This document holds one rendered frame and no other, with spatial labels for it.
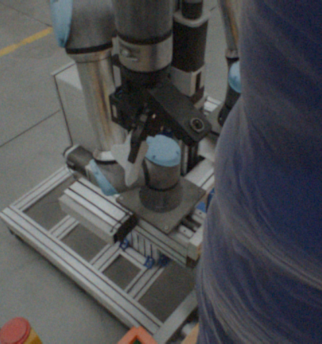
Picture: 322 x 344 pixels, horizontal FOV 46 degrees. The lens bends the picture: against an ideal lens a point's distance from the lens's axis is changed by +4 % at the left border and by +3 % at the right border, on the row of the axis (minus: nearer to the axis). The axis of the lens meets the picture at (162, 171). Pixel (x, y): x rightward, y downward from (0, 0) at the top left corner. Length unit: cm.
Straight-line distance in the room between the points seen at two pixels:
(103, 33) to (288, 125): 78
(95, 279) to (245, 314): 172
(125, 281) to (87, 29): 139
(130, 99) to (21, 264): 193
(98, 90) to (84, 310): 148
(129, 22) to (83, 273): 167
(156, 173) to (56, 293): 136
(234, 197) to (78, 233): 198
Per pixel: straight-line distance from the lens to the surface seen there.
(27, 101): 354
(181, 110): 55
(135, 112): 57
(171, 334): 150
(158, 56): 52
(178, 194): 119
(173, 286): 199
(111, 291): 197
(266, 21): 18
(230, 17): 143
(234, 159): 24
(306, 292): 26
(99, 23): 93
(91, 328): 217
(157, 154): 105
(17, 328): 109
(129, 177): 61
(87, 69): 96
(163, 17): 50
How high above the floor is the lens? 201
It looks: 47 degrees down
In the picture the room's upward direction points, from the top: straight up
